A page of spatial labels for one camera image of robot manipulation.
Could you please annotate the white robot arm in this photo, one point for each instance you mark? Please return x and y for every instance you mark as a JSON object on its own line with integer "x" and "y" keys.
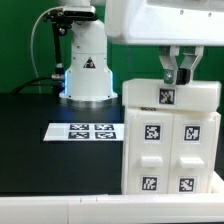
{"x": 88, "y": 78}

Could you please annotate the white base marker plate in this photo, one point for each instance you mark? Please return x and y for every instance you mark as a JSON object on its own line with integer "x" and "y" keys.
{"x": 84, "y": 132}

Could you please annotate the white cabinet body box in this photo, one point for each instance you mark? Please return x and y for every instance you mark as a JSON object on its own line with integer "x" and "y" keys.
{"x": 126, "y": 145}

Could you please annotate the white cabinet top block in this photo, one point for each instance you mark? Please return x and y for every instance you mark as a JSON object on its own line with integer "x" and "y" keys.
{"x": 201, "y": 96}

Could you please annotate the white L-shaped fence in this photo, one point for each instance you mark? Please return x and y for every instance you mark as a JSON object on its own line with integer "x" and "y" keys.
{"x": 117, "y": 209}

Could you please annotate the black camera on stand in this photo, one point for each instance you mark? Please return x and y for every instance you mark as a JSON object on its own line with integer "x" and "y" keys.
{"x": 62, "y": 19}

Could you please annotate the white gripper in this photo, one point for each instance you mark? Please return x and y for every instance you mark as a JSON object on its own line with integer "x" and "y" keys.
{"x": 187, "y": 23}

